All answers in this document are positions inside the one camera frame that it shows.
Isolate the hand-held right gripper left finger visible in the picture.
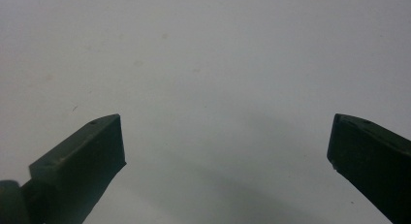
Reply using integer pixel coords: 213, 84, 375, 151
20, 113, 127, 224

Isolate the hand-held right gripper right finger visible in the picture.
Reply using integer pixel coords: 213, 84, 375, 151
326, 112, 411, 224

